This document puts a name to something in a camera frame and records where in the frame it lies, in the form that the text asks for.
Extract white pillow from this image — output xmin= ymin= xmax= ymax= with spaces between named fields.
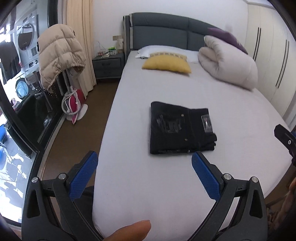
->
xmin=135 ymin=45 xmax=200 ymax=63

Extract beige puffer jacket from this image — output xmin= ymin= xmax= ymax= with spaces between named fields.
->
xmin=37 ymin=23 xmax=87 ymax=93

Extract bed with white sheet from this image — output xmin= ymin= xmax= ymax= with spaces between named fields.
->
xmin=92 ymin=50 xmax=292 ymax=241

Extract person's left hand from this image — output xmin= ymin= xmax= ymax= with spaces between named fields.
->
xmin=102 ymin=220 xmax=152 ymax=241

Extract beige curtain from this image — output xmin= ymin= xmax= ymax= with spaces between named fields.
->
xmin=66 ymin=0 xmax=97 ymax=98

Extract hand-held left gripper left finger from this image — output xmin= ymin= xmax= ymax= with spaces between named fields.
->
xmin=21 ymin=151 xmax=104 ymax=241

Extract grey nightstand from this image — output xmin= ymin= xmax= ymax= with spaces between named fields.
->
xmin=92 ymin=53 xmax=126 ymax=80

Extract white washing machine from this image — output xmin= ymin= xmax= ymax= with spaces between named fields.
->
xmin=15 ymin=77 xmax=30 ymax=100

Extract yellow pillow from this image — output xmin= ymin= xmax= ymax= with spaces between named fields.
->
xmin=142 ymin=51 xmax=192 ymax=74

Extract white rolled duvet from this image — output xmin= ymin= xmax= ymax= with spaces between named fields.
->
xmin=198 ymin=35 xmax=258 ymax=91

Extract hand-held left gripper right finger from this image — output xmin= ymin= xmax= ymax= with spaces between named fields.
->
xmin=186 ymin=151 xmax=269 ymax=241

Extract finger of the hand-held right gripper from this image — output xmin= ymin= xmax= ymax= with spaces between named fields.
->
xmin=274 ymin=124 xmax=296 ymax=166

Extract purple pillow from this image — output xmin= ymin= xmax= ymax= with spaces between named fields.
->
xmin=208 ymin=27 xmax=249 ymax=55

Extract black pants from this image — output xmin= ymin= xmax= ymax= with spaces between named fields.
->
xmin=150 ymin=101 xmax=218 ymax=155

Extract grey bed headboard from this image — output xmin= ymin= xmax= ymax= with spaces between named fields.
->
xmin=122 ymin=12 xmax=234 ymax=55

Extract cream wardrobe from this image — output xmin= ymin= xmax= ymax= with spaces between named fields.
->
xmin=245 ymin=0 xmax=296 ymax=127

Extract white tumble dryer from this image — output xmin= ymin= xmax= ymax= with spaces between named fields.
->
xmin=13 ymin=8 xmax=40 ymax=68

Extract white wire basket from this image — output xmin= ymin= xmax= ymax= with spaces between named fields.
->
xmin=99 ymin=47 xmax=116 ymax=56

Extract person's right forearm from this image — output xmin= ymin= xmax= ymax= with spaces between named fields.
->
xmin=277 ymin=178 xmax=296 ymax=223

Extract red garment steamer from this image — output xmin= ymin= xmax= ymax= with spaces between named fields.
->
xmin=61 ymin=86 xmax=89 ymax=126

